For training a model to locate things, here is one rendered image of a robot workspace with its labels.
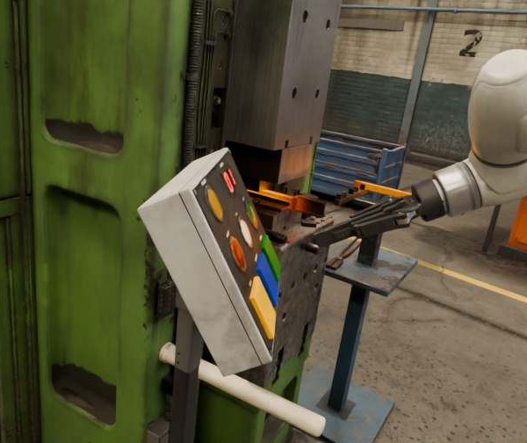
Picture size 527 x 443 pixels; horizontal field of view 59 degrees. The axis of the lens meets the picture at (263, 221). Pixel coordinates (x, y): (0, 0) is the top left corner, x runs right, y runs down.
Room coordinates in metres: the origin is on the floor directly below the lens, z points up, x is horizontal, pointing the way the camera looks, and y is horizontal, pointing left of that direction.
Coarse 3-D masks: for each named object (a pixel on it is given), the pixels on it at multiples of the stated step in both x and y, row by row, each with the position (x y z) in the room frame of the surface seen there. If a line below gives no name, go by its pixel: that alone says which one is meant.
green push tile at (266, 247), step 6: (264, 240) 0.84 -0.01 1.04; (264, 246) 0.81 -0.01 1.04; (270, 246) 0.85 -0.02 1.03; (264, 252) 0.80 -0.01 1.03; (270, 252) 0.83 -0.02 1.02; (270, 258) 0.81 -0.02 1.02; (276, 258) 0.86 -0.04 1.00; (270, 264) 0.80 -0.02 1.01; (276, 264) 0.84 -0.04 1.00; (276, 270) 0.81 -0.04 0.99; (276, 276) 0.80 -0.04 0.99
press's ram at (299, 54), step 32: (256, 0) 1.19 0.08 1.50; (288, 0) 1.15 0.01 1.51; (320, 0) 1.28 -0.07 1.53; (256, 32) 1.19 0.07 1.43; (288, 32) 1.15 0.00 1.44; (320, 32) 1.31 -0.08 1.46; (256, 64) 1.18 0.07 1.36; (288, 64) 1.17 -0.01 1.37; (320, 64) 1.34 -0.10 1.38; (256, 96) 1.18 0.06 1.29; (288, 96) 1.19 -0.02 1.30; (320, 96) 1.37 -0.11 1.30; (256, 128) 1.17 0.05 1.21; (288, 128) 1.21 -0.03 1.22; (320, 128) 1.41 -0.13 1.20
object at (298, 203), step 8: (264, 192) 1.33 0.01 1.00; (272, 192) 1.33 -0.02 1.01; (288, 200) 1.30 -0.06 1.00; (296, 200) 1.28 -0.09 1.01; (304, 200) 1.28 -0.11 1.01; (312, 200) 1.27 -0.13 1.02; (320, 200) 1.27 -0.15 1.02; (296, 208) 1.29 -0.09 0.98; (304, 208) 1.28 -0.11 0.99; (312, 208) 1.27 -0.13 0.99; (320, 208) 1.26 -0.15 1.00; (320, 216) 1.25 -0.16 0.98
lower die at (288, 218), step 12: (252, 192) 1.34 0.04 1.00; (264, 204) 1.26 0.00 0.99; (276, 204) 1.28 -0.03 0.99; (288, 204) 1.28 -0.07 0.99; (264, 216) 1.21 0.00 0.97; (276, 216) 1.21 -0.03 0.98; (288, 216) 1.28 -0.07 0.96; (300, 216) 1.37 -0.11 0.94; (264, 228) 1.20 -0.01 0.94; (276, 228) 1.22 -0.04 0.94; (288, 228) 1.29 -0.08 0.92
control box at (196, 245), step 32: (224, 160) 0.83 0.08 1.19; (160, 192) 0.64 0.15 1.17; (192, 192) 0.58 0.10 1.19; (224, 192) 0.73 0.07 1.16; (160, 224) 0.58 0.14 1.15; (192, 224) 0.57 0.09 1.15; (224, 224) 0.65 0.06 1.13; (256, 224) 0.85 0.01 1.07; (192, 256) 0.57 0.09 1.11; (224, 256) 0.58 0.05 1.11; (256, 256) 0.75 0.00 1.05; (192, 288) 0.57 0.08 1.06; (224, 288) 0.57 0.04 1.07; (224, 320) 0.57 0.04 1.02; (256, 320) 0.59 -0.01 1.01; (224, 352) 0.57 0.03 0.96; (256, 352) 0.57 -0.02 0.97
